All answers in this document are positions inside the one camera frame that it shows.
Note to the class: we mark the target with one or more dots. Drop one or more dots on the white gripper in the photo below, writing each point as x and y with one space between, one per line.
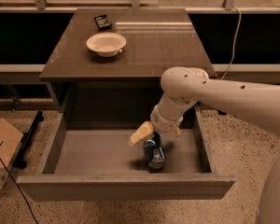
165 122

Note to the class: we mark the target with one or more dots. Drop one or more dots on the blue pepsi can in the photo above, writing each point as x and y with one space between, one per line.
154 153

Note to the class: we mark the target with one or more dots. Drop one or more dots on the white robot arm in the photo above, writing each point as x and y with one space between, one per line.
256 103

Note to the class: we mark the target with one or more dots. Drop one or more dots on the grey cabinet with counter top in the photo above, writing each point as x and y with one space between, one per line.
105 71

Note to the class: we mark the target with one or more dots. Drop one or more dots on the white paper bowl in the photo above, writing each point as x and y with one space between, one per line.
106 44

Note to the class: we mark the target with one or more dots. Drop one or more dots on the black snack packet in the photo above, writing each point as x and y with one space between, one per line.
102 22

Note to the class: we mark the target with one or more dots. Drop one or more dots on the black stand foot left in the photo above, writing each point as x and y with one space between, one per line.
19 162

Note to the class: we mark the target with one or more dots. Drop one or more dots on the cardboard box at left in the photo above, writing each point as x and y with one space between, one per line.
10 138

